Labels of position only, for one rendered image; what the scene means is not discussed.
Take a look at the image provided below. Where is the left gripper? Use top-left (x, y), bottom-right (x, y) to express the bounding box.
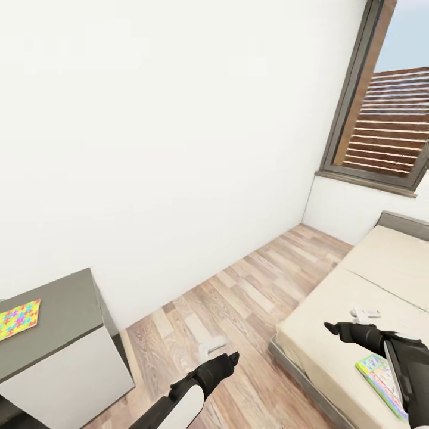
top-left (196, 351), bottom-right (240, 390)

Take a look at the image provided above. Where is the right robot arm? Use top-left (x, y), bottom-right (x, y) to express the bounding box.
top-left (324, 307), bottom-right (429, 429)

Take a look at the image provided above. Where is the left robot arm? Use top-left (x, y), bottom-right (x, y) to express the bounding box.
top-left (128, 337), bottom-right (240, 429)

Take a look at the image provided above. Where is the board game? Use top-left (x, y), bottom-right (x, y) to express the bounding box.
top-left (355, 353), bottom-right (408, 421)

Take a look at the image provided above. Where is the jigsaw puzzle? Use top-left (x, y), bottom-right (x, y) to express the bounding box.
top-left (0, 299), bottom-right (40, 341)

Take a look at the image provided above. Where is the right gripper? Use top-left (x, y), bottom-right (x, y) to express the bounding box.
top-left (324, 322), bottom-right (377, 351)

